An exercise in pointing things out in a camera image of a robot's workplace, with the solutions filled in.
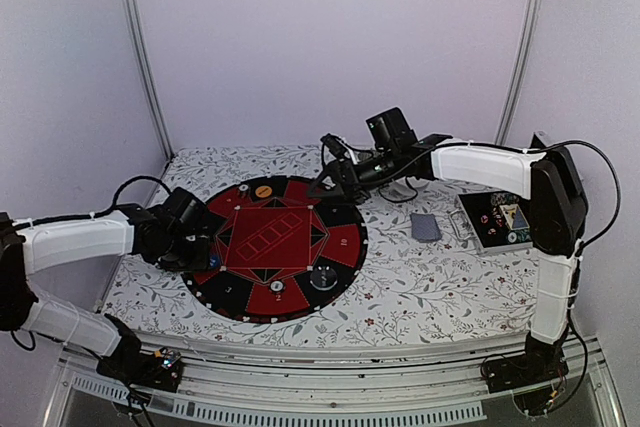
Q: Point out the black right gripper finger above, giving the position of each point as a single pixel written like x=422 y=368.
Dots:
x=326 y=195
x=319 y=181

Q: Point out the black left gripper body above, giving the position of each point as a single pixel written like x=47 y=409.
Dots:
x=183 y=257

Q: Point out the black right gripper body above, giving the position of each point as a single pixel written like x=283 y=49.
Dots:
x=346 y=168

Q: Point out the orange big blind button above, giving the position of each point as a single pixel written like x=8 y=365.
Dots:
x=263 y=191

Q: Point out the blue small blind button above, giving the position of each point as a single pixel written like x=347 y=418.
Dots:
x=215 y=262

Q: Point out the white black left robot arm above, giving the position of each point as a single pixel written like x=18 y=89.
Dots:
x=172 y=235

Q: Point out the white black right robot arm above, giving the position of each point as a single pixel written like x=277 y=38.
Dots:
x=400 y=154

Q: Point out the round red black poker mat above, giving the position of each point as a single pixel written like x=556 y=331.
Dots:
x=281 y=237

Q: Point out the blue playing card deck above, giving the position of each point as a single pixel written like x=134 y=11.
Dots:
x=424 y=228

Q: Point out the row of poker chips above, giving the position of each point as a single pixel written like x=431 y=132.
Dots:
x=503 y=198

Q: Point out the aluminium poker chip case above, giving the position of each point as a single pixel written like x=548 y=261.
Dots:
x=500 y=222

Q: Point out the boxed playing card deck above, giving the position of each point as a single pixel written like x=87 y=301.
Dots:
x=514 y=217

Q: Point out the aluminium front rail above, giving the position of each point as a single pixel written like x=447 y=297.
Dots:
x=422 y=385

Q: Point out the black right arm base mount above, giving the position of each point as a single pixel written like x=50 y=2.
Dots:
x=542 y=387

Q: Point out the right aluminium frame post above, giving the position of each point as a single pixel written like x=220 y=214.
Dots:
x=531 y=15

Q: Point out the aluminium frame post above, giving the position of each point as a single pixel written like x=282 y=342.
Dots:
x=133 y=19
x=531 y=15

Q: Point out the left aluminium frame post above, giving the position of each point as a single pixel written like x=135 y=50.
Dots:
x=133 y=19

